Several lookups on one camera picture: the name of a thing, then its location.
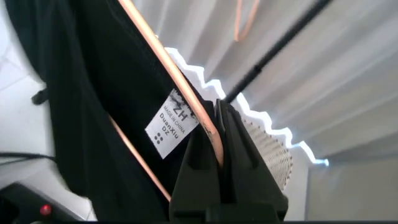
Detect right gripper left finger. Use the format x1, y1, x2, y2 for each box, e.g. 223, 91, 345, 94
169, 99, 223, 222

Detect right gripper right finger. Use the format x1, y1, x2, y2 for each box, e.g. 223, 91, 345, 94
216, 98, 289, 222

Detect pink clothes hanger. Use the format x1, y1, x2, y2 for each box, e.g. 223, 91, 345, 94
108, 0, 225, 202
233, 0, 261, 42

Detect black short-sleeved shirt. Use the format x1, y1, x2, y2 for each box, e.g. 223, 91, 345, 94
4, 0, 218, 222

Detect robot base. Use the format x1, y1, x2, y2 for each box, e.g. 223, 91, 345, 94
0, 182, 85, 222

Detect white laundry basket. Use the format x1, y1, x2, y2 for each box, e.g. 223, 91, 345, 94
241, 116, 294, 191

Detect black clothes rack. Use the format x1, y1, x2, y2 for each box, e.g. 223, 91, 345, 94
30, 0, 332, 106

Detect large grey board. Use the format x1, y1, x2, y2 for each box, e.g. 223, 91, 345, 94
306, 155, 398, 222

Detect white curtain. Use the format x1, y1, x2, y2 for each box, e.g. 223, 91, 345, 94
130, 0, 398, 159

